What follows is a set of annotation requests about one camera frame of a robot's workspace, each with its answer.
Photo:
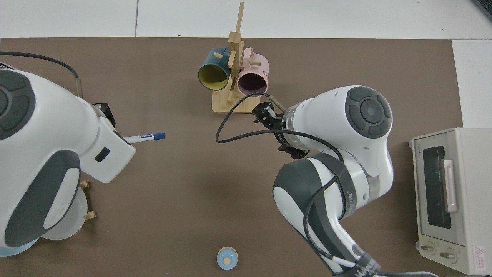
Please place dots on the blue and white marker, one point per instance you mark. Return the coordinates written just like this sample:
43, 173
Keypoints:
148, 137

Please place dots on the wooden cup stand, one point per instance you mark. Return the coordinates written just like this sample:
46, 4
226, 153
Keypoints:
235, 105

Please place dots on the pink cup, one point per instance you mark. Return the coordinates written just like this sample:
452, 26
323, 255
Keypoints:
257, 67

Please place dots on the teal cup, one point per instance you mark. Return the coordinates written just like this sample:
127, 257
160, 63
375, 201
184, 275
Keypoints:
211, 61

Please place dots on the wooden plate rack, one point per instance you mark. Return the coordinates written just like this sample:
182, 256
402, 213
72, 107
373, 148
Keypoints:
90, 215

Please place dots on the brown table cloth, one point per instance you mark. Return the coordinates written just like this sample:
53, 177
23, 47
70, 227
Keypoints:
192, 192

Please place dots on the grey plate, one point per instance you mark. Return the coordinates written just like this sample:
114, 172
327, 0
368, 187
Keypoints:
75, 223

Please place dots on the small blue round thing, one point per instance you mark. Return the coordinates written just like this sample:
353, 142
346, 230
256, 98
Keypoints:
227, 258

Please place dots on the light blue plate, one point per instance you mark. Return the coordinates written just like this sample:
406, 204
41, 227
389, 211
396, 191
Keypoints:
15, 250

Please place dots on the pale toaster oven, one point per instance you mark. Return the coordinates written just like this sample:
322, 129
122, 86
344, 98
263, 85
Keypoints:
465, 231

